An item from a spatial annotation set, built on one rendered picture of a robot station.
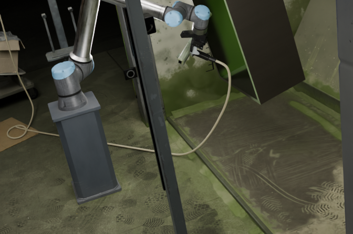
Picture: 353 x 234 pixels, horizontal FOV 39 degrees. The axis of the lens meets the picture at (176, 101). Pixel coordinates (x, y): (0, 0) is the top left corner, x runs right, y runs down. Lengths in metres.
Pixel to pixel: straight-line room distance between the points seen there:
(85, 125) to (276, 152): 1.30
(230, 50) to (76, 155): 1.34
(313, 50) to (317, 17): 0.30
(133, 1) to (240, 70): 1.97
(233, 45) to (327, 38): 0.86
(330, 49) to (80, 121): 2.05
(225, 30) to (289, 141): 0.91
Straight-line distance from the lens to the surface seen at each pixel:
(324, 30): 4.27
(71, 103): 3.22
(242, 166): 3.39
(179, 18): 2.79
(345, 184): 1.52
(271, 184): 3.19
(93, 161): 3.34
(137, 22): 1.90
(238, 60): 3.76
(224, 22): 3.63
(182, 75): 4.16
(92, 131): 3.25
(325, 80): 4.06
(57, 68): 3.22
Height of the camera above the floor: 1.84
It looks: 24 degrees down
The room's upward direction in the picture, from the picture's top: 11 degrees counter-clockwise
